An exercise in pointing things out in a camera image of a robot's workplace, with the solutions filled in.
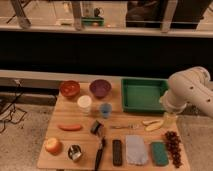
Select green sponge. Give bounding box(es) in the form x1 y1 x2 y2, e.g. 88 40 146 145
151 142 169 166

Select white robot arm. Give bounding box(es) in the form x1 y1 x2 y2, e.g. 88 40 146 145
159 67 213 128

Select blue plastic cup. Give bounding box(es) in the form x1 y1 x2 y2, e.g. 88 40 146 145
99 103 112 119

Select white plastic cup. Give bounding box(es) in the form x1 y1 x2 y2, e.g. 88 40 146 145
77 95 92 115

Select small metal cup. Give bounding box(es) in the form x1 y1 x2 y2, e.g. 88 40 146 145
68 145 82 162

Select yellow banana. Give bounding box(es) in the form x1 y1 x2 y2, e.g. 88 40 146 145
142 120 163 132

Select dark red grapes bunch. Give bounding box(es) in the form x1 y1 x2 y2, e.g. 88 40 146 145
165 131 182 168

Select metal fork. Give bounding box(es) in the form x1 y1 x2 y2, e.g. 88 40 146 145
109 124 140 129

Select green plastic tray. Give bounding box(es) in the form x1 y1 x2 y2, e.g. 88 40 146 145
121 78 168 114

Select grey folded cloth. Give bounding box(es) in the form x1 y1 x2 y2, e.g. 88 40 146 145
125 135 148 165

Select black rectangular remote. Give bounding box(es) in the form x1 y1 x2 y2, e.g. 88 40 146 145
112 140 123 166

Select purple bowl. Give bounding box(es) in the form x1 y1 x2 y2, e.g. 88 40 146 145
89 79 112 98

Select wooden cutting board table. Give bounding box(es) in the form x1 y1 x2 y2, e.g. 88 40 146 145
37 83 190 171

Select orange carrot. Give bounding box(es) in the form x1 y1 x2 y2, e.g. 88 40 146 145
58 124 82 131

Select red bowl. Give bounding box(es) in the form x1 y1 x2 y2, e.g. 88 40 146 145
59 80 80 98

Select red yellow apple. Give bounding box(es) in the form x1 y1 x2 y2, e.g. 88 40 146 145
45 138 62 155

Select black floor cables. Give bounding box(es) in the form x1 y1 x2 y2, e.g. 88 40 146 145
0 79 28 134

